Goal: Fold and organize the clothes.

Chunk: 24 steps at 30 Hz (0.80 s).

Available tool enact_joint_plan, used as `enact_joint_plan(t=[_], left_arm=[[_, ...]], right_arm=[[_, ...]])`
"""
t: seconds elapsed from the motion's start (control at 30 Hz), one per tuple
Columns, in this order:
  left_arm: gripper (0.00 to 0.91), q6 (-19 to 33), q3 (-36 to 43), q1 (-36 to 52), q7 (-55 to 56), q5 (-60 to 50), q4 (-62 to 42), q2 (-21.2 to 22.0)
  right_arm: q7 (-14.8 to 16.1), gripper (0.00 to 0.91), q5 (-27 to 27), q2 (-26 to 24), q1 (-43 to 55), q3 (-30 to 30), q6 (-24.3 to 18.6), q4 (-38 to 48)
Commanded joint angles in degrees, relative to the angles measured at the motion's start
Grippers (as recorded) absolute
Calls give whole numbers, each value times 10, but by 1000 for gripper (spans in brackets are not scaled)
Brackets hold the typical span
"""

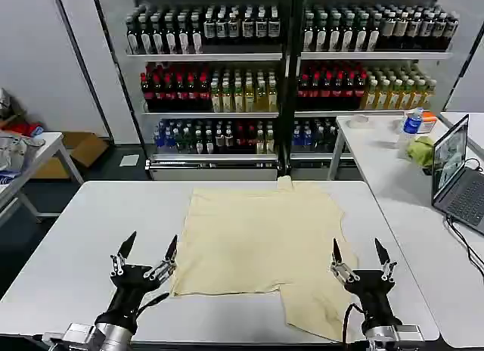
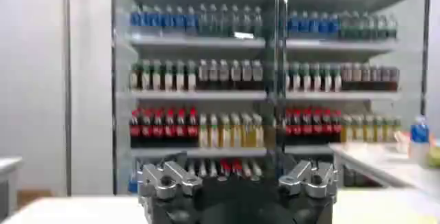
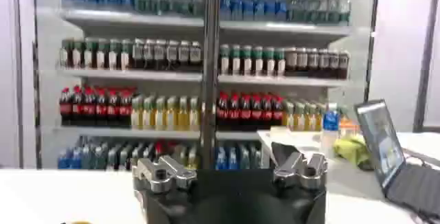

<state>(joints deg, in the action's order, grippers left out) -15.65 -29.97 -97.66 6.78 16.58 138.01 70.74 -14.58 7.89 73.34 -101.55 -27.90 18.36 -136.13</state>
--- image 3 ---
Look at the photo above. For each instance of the dark grey open laptop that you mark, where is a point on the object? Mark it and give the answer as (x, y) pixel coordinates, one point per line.
(381, 143)

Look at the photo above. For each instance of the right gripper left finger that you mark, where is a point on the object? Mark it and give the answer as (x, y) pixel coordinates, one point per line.
(161, 174)

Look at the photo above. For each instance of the blue-label water bottle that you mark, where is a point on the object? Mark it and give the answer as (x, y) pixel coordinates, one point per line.
(331, 122)

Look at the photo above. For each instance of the shelf unit with drink bottles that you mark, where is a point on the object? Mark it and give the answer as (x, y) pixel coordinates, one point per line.
(165, 74)

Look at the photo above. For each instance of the small orange and white box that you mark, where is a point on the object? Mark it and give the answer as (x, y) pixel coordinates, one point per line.
(348, 127)

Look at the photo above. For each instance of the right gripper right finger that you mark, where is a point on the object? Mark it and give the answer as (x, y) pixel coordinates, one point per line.
(302, 172)

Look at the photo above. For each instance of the crumpled green cloth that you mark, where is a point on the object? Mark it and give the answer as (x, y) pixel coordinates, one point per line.
(352, 149)

